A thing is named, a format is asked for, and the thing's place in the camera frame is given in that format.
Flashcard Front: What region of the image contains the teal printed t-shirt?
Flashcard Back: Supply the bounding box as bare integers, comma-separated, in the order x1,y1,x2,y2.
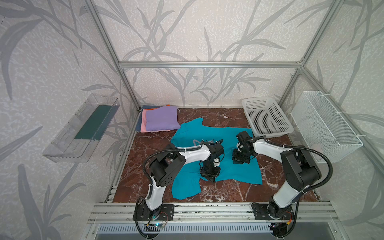
171,118,263,200

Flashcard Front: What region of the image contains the white plastic laundry basket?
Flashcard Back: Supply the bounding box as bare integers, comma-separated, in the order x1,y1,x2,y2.
242,97,294,138

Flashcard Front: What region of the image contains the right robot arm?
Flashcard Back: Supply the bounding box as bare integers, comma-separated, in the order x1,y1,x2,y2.
233,131,322,220

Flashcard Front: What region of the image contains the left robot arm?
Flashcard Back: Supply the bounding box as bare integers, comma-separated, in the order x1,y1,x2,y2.
143,140,225,212

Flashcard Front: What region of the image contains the folded purple t-shirt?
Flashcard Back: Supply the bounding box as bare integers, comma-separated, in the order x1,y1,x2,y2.
143,106,181,132

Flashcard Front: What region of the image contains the green circuit board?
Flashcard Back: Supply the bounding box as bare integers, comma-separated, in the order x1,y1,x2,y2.
146,222,167,231

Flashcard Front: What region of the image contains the folded pink t-shirt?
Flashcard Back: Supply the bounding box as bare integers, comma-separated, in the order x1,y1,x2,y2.
141,106,174,133

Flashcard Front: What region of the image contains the folded dark blue t-shirt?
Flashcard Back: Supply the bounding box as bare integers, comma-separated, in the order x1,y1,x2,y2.
136,106,160,132

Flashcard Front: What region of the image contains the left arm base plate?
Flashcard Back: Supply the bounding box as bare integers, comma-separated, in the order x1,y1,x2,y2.
133,204,175,221

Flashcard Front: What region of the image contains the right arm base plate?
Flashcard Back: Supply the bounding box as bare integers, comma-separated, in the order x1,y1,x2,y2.
251,203,294,221

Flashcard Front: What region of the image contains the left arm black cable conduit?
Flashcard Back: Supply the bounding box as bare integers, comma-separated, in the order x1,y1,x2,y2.
134,138,224,238

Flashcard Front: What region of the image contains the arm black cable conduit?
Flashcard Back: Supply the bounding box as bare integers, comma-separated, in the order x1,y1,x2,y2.
254,136,334,238
134,138,224,238

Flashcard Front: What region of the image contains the white wire wall basket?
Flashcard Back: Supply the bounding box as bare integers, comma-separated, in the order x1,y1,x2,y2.
291,91,364,163

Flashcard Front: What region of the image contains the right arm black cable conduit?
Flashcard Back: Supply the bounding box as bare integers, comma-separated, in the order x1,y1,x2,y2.
254,136,334,238

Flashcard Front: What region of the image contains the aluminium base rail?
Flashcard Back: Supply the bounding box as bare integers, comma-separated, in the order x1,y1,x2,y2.
87,202,340,224

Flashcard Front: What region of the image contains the aluminium frame crossbar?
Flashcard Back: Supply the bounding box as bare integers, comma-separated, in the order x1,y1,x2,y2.
119,62,301,69

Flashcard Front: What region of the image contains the clear plastic wall bin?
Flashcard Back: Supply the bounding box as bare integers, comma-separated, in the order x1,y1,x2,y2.
43,94,120,163

